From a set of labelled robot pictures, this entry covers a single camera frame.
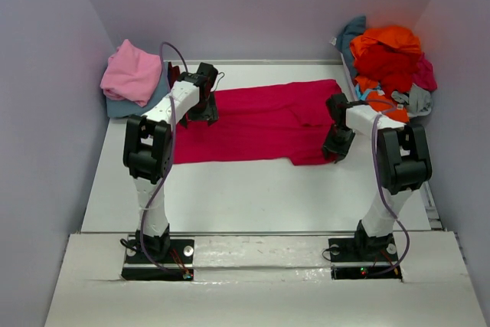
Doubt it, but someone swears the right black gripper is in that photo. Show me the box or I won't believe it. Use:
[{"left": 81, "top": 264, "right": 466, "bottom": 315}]
[{"left": 322, "top": 124, "right": 358, "bottom": 162}]

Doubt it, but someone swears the magenta t shirt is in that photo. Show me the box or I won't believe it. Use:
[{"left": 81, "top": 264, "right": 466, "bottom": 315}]
[
  {"left": 412, "top": 53, "right": 438, "bottom": 93},
  {"left": 175, "top": 79, "right": 341, "bottom": 166}
]

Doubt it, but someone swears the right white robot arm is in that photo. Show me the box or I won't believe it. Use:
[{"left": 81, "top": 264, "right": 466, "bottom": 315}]
[{"left": 322, "top": 93, "right": 433, "bottom": 263}]

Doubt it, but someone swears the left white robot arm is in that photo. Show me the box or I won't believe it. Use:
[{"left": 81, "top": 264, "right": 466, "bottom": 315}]
[{"left": 122, "top": 63, "right": 218, "bottom": 263}]

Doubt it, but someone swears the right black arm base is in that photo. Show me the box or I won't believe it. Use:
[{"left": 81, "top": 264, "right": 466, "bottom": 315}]
[{"left": 322, "top": 236, "right": 403, "bottom": 280}]

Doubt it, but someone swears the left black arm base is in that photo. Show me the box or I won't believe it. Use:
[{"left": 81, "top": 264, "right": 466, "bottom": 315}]
[{"left": 119, "top": 235, "right": 195, "bottom": 282}]

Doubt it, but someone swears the dark red folded t shirt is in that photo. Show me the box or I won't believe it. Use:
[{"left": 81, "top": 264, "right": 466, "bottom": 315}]
[{"left": 166, "top": 62, "right": 181, "bottom": 89}]

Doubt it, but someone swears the white laundry basket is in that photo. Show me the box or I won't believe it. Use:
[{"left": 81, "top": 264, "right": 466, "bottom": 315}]
[{"left": 331, "top": 38, "right": 417, "bottom": 119}]

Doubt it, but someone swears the pink folded t shirt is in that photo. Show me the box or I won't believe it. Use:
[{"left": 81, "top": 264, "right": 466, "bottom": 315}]
[{"left": 100, "top": 39, "right": 162, "bottom": 107}]

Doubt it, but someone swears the light blue folded t shirt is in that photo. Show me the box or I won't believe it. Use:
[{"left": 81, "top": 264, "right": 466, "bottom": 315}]
[{"left": 106, "top": 68, "right": 169, "bottom": 119}]

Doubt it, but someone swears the grey t shirt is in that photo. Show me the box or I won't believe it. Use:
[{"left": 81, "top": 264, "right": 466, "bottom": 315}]
[{"left": 391, "top": 84, "right": 433, "bottom": 118}]

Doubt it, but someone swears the teal blue t shirt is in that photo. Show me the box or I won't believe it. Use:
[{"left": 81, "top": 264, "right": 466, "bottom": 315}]
[{"left": 335, "top": 15, "right": 367, "bottom": 67}]

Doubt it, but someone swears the orange t shirt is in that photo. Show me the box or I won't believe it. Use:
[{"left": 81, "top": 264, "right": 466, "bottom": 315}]
[{"left": 350, "top": 25, "right": 422, "bottom": 123}]

